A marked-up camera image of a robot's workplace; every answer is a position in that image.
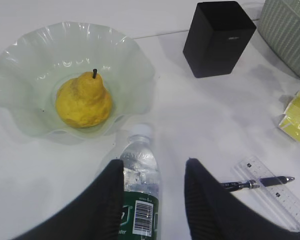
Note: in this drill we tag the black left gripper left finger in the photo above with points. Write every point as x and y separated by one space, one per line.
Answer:
94 215

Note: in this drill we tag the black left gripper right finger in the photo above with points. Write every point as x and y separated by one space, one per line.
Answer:
213 213

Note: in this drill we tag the yellow waste paper wrapper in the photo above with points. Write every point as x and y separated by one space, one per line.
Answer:
290 124

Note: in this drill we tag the clear water bottle green label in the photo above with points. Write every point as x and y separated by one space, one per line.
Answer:
142 183

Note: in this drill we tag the yellow pear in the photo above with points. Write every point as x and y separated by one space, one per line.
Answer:
83 101

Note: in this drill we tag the black pen upper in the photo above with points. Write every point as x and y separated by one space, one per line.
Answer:
255 184

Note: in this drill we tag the clear plastic ruler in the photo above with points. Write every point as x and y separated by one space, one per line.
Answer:
283 205

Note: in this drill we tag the green woven plastic basket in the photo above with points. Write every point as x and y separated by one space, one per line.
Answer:
279 26

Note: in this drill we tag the black square pen holder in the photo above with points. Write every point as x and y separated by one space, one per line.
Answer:
218 35

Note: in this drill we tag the green ruffled glass plate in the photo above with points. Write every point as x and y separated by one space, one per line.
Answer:
34 67

